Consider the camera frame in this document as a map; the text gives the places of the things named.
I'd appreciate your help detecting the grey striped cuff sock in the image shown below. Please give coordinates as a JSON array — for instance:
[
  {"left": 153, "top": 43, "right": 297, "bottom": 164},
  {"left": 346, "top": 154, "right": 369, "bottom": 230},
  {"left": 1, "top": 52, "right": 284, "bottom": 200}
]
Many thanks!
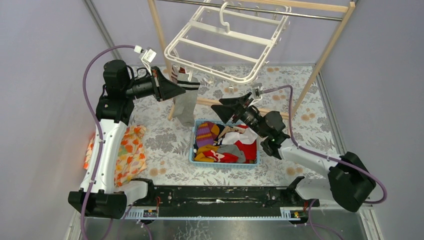
[{"left": 172, "top": 73, "right": 200, "bottom": 127}]

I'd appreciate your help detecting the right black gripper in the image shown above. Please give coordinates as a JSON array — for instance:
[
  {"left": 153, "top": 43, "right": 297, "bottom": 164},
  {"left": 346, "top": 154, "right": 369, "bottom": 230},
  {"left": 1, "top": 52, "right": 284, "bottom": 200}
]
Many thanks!
[{"left": 211, "top": 92, "right": 268, "bottom": 139}]

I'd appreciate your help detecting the santa pattern white sock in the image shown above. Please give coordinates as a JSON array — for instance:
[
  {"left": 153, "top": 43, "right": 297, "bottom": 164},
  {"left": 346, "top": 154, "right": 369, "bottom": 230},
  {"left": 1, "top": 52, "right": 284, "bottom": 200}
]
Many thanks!
[{"left": 221, "top": 125, "right": 258, "bottom": 145}]

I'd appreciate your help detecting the purple orange striped sock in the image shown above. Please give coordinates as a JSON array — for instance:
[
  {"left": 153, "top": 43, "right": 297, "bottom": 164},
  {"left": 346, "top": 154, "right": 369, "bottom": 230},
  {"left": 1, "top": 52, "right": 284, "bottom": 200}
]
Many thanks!
[{"left": 195, "top": 121, "right": 220, "bottom": 148}]

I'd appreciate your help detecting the blue plastic sock basket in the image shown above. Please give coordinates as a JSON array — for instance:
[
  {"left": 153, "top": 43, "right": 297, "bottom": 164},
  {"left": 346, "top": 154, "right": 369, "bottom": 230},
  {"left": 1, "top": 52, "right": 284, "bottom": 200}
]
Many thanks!
[{"left": 188, "top": 119, "right": 260, "bottom": 170}]

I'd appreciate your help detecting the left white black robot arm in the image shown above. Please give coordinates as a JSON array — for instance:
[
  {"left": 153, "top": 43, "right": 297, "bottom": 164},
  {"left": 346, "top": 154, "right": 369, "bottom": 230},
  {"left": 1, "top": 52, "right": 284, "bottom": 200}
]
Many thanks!
[{"left": 68, "top": 60, "right": 186, "bottom": 219}]

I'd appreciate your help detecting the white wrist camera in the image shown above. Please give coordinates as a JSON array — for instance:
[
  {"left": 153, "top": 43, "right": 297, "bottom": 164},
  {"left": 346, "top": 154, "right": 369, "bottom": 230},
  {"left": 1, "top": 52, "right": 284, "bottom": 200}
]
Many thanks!
[
  {"left": 251, "top": 83, "right": 263, "bottom": 100},
  {"left": 133, "top": 45, "right": 157, "bottom": 75}
]

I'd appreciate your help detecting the grey sock with red stripes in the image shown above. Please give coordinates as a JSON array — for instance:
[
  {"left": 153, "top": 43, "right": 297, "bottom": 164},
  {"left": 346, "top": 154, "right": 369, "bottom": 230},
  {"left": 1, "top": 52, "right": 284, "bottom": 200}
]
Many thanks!
[{"left": 171, "top": 65, "right": 189, "bottom": 83}]

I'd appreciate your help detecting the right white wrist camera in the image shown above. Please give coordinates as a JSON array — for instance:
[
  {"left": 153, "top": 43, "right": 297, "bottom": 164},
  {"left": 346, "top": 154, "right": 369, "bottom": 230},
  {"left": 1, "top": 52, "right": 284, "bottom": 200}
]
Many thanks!
[{"left": 251, "top": 83, "right": 263, "bottom": 100}]

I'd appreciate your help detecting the white plastic clip hanger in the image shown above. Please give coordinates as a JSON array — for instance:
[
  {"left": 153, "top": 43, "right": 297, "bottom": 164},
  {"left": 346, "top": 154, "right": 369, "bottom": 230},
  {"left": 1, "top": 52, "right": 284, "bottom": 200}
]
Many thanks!
[{"left": 164, "top": 0, "right": 292, "bottom": 85}]

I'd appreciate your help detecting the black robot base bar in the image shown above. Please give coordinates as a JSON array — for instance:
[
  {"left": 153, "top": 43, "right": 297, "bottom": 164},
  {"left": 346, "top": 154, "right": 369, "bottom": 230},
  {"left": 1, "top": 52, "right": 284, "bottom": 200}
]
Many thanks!
[{"left": 132, "top": 185, "right": 320, "bottom": 217}]

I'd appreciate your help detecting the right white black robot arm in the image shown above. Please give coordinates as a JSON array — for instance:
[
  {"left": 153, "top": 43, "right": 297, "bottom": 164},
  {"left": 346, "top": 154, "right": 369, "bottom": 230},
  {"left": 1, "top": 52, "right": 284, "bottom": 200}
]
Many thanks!
[{"left": 211, "top": 94, "right": 377, "bottom": 213}]

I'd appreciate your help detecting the orange floral cloth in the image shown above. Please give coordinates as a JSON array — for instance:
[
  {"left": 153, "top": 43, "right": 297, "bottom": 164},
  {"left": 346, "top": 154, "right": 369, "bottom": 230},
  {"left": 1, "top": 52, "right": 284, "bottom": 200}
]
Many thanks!
[{"left": 82, "top": 124, "right": 148, "bottom": 188}]

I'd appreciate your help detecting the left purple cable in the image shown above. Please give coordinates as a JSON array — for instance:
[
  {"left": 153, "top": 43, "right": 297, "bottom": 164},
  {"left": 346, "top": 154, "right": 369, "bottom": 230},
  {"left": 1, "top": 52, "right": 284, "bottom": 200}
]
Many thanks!
[{"left": 79, "top": 45, "right": 142, "bottom": 240}]

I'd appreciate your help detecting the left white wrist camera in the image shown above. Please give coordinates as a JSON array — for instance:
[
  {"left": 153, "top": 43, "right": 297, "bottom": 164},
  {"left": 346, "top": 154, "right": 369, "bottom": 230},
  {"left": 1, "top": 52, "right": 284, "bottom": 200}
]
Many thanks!
[{"left": 133, "top": 45, "right": 157, "bottom": 75}]

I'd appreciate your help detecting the red white patterned sock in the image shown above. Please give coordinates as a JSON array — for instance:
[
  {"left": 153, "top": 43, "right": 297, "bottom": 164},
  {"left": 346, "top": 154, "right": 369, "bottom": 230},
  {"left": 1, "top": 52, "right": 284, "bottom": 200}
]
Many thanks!
[{"left": 202, "top": 150, "right": 239, "bottom": 163}]

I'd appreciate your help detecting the wooden drying rack frame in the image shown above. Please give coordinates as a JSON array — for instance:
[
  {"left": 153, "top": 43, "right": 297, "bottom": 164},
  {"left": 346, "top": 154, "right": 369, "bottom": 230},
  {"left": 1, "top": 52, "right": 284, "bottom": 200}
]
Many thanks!
[{"left": 147, "top": 0, "right": 357, "bottom": 135}]

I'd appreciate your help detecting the metal hanging rod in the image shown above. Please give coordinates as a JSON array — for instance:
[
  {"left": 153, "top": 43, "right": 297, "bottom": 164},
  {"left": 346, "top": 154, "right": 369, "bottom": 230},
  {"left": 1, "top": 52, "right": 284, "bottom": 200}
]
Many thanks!
[{"left": 160, "top": 0, "right": 343, "bottom": 22}]

